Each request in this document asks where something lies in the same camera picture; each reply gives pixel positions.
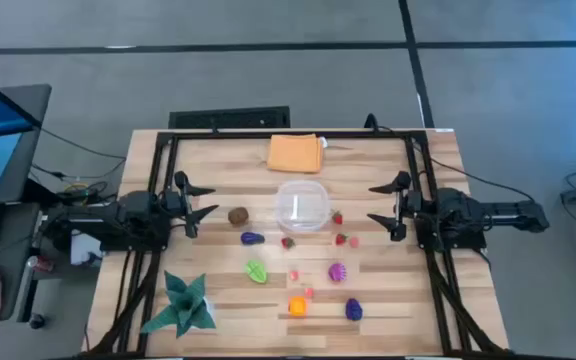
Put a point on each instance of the green artificial plant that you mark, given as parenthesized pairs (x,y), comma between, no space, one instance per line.
(185,305)

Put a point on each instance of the green toy starfruit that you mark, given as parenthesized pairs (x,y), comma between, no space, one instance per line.
(256,272)

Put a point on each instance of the grey desk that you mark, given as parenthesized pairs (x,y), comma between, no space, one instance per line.
(10,260)

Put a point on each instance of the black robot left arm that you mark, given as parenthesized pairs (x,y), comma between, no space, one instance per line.
(118,220)

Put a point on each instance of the black metal table frame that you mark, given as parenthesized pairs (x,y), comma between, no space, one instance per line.
(248,135)

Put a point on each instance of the orange toy orange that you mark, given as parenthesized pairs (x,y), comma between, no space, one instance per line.
(297,306)

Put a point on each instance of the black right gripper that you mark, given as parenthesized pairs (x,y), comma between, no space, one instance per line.
(410,202)

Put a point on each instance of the black caster wheel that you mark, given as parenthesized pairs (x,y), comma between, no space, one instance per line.
(37,321)

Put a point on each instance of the black floor vent grille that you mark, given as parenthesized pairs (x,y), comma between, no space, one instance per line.
(228,118)

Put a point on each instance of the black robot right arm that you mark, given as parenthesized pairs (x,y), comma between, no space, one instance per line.
(460,210)

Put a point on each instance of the magenta striped toy vegetable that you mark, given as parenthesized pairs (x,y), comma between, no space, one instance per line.
(337,272)

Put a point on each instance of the purple toy eggplant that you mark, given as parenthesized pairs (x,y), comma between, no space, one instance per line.
(252,239)

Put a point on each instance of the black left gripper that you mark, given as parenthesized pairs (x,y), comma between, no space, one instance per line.
(173,201)

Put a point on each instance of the folded orange cloth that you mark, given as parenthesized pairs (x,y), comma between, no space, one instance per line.
(295,154)

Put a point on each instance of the red soda can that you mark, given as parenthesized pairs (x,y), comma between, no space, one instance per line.
(42,264)

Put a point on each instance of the computer monitor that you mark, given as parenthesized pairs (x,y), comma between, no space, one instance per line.
(23,145)

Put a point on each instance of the white box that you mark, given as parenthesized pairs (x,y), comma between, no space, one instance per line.
(84,248)

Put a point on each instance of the purple toy grapes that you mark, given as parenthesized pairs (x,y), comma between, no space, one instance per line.
(353,309)

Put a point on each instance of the clear plastic tupperware container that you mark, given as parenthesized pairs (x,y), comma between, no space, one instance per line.
(313,220)

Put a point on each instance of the brown toy kiwi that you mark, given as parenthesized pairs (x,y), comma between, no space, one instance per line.
(238,216)

